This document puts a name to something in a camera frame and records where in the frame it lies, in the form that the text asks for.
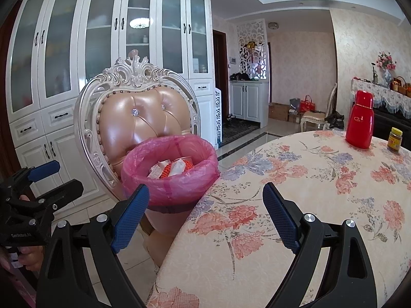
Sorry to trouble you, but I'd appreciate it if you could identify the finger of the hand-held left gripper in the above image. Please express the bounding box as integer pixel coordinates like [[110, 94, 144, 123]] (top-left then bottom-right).
[[10, 179, 85, 222], [3, 160, 61, 196]]

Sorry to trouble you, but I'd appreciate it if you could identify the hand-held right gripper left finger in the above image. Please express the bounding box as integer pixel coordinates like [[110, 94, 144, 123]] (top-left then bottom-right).
[[35, 184, 151, 308]]

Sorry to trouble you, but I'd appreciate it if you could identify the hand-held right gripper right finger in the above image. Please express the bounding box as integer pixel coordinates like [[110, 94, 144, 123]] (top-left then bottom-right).
[[262, 182, 378, 308]]

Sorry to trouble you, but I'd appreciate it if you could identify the small white orange box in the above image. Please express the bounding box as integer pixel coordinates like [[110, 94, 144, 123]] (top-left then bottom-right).
[[148, 162, 166, 178]]

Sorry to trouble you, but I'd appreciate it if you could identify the bin with pink liner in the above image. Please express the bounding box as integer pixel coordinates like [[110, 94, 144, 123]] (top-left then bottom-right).
[[121, 135, 220, 214]]

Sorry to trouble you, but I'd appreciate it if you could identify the white cardboard box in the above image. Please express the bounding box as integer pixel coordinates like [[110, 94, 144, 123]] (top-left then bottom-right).
[[169, 160, 187, 177]]

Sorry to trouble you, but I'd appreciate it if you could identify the person's left hand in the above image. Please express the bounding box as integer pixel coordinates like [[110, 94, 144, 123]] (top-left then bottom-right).
[[0, 245, 45, 275]]

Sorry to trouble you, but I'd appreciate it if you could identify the floral tablecloth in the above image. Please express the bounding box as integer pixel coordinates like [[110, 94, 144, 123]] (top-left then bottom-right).
[[146, 130, 411, 308]]

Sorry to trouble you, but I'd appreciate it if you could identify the ornate beige padded chair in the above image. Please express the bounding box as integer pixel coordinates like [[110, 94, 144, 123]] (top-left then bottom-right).
[[74, 55, 201, 267]]

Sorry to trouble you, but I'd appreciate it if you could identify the dark floor rug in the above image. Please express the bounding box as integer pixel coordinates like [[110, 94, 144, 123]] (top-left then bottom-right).
[[221, 120, 260, 146]]

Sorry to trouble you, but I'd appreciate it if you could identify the cream side chair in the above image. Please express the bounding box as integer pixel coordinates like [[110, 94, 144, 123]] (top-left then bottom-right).
[[300, 83, 338, 132]]

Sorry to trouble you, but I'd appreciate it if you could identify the black bag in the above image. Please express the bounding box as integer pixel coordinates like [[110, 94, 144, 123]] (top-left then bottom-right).
[[324, 111, 345, 129]]

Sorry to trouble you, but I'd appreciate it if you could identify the red bag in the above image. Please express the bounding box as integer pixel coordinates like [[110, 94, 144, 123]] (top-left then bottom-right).
[[300, 95, 317, 112]]

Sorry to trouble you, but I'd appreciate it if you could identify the red thermos flask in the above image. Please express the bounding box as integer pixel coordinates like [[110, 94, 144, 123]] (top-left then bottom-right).
[[345, 90, 375, 150]]

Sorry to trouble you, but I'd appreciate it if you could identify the small white cabinet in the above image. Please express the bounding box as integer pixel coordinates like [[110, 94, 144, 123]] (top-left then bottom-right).
[[229, 80, 269, 129]]

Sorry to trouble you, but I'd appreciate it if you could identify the white carved stand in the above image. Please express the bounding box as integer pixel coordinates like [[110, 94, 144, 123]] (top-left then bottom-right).
[[213, 86, 223, 150]]

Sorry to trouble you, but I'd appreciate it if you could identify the black piano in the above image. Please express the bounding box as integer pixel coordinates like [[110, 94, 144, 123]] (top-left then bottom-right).
[[372, 104, 411, 150]]

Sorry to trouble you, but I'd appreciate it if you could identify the yellow-lid glass jar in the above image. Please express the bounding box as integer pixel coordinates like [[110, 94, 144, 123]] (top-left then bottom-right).
[[387, 127, 403, 153]]

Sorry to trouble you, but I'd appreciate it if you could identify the tall white glass-door cabinet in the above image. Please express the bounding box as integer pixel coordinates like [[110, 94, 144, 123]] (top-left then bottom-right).
[[6, 0, 214, 212]]

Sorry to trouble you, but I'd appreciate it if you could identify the fringed lace cloth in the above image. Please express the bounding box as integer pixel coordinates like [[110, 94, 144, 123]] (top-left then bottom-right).
[[351, 78, 411, 119]]

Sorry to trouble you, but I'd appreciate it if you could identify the dark wooden door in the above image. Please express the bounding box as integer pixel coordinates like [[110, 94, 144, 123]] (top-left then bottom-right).
[[212, 30, 230, 116]]

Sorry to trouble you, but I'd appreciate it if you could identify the vase with pink flowers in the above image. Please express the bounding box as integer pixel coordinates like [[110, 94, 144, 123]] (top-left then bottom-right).
[[376, 51, 395, 89]]

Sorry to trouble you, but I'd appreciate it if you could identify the white lattice screen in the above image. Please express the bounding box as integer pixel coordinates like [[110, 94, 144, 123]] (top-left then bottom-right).
[[237, 19, 269, 82]]

